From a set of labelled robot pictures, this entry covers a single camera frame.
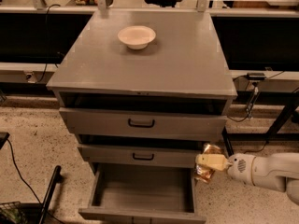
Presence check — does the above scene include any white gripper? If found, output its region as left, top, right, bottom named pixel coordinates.
left=195, top=153, right=255, bottom=185

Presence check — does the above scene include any orange can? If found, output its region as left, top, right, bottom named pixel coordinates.
left=194, top=143, right=222, bottom=184

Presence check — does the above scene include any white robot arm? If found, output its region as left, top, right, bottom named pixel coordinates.
left=195, top=153, right=299, bottom=204

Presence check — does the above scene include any middle grey drawer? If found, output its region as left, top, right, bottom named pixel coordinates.
left=78, top=144, right=201, bottom=168

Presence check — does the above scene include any grey drawer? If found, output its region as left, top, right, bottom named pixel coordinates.
left=59, top=107, right=226, bottom=141
left=78, top=144, right=201, bottom=168
left=78, top=164, right=206, bottom=224

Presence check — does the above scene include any bottom grey drawer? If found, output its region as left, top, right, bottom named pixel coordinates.
left=78, top=164, right=206, bottom=224

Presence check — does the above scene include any grey drawer cabinet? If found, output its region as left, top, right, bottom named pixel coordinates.
left=46, top=8, right=238, bottom=173

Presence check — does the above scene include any top grey drawer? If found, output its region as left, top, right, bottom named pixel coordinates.
left=59, top=107, right=226, bottom=141

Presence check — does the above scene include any black power adapter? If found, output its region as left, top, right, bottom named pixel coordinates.
left=246, top=73, right=266, bottom=80

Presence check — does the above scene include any white bowl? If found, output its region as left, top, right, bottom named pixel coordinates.
left=118, top=26, right=156, bottom=50

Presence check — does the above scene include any black stand leg left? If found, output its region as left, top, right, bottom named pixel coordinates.
left=38, top=165, right=62, bottom=224

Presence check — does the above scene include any black middle drawer handle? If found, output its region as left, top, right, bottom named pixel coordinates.
left=132, top=153, right=155, bottom=161

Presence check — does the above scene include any black drawer handle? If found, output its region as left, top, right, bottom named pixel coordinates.
left=127, top=119, right=155, bottom=129
left=132, top=153, right=155, bottom=161

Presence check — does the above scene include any black frame leg right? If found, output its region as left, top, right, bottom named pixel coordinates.
left=222, top=89, right=299, bottom=155

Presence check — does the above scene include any black top drawer handle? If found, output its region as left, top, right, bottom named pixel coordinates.
left=127, top=119, right=155, bottom=129

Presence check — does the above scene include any black cable on floor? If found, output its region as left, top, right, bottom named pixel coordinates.
left=6, top=138, right=64, bottom=224

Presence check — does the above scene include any wire basket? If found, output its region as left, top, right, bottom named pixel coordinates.
left=0, top=202, right=28, bottom=224

